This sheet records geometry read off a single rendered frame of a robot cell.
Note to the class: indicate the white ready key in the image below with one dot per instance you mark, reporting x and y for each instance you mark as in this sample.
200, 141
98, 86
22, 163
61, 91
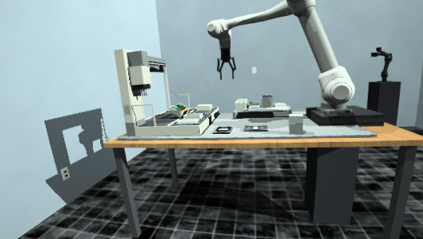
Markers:
295, 124

